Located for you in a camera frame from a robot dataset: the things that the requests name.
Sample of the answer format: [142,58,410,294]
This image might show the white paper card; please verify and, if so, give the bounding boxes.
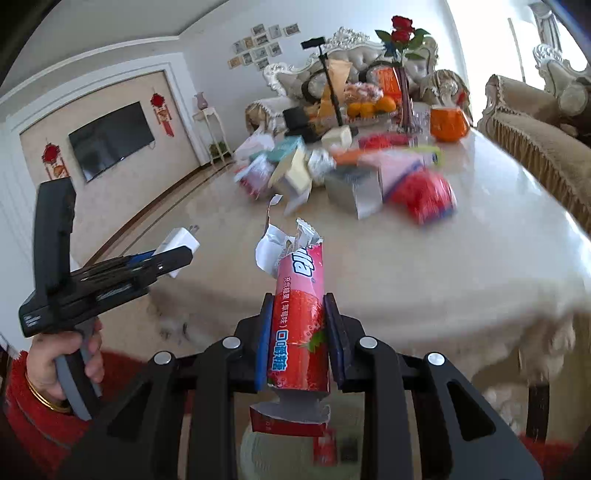
[283,187,311,217]

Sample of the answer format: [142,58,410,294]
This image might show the white side table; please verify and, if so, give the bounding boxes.
[193,107,233,166]

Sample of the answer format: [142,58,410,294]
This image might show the cream yellow box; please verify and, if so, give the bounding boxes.
[321,125,353,151]

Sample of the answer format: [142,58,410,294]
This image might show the glass fruit tray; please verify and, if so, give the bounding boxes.
[314,110,401,128]

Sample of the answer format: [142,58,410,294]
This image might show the beige side sofa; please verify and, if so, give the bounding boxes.
[478,44,590,232]

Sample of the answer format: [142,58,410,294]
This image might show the ornate white sofa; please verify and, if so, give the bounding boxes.
[245,27,472,135]

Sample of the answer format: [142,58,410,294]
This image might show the pink cardboard box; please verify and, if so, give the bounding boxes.
[358,149,424,198]

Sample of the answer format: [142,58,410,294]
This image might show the orange cardboard box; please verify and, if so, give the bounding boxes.
[332,149,382,166]

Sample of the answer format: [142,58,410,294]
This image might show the left hand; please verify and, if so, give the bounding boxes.
[26,320,104,405]

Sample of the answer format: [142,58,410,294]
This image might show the gold bracelet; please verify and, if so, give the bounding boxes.
[25,373,73,415]

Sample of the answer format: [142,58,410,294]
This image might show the photo frames cluster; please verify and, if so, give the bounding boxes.
[228,23,301,71]

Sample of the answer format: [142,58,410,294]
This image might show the orange mug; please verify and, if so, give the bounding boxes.
[430,106,470,143]

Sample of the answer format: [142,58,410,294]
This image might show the black dotted open carton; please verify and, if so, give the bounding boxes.
[325,166,383,220]

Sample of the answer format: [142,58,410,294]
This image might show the purple vase with roses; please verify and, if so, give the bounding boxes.
[376,15,429,134]

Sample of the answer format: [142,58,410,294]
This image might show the red fuzzy sleeve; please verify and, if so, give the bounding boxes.
[3,351,143,479]

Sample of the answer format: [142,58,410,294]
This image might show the teal mosquito liquid box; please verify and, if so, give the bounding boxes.
[266,136,305,164]

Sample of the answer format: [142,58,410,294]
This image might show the magenta red flat box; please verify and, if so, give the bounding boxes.
[359,132,410,150]

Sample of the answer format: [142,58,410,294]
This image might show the red white snack bag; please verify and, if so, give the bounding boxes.
[235,153,276,199]

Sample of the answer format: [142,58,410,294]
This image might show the black speaker box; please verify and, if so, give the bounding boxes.
[283,106,321,144]

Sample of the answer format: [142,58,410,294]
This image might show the orange fruit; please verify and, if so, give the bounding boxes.
[374,96,398,115]
[346,102,363,119]

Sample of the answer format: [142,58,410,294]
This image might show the wall television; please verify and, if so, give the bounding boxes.
[68,102,154,183]

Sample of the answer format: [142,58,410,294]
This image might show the yellow-green small box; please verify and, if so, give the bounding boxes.
[409,145,443,167]

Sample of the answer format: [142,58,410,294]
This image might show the white pink tissue pack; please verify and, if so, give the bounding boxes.
[233,131,276,162]

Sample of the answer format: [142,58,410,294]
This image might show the red chinese knot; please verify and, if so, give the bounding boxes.
[42,143,69,180]
[150,92,174,137]

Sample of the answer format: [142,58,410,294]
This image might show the white Pisen charger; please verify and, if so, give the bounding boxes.
[148,227,200,278]

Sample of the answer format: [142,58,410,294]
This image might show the pink small vase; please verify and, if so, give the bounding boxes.
[195,91,208,111]

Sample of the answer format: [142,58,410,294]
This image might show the black phone stand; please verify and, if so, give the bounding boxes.
[301,36,345,127]

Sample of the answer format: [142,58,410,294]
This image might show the pink strawberry snack tube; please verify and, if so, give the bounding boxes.
[249,219,331,437]

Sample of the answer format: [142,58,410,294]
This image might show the crumpled patterned paper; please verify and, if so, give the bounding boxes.
[307,148,337,186]

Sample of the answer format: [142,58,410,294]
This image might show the red crinkled wrapper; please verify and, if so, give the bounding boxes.
[388,169,457,225]

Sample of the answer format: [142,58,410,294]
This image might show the tan flat cardboard box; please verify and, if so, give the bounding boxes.
[267,147,312,200]

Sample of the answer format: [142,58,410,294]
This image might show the red gift bag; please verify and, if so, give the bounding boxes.
[373,66,402,101]

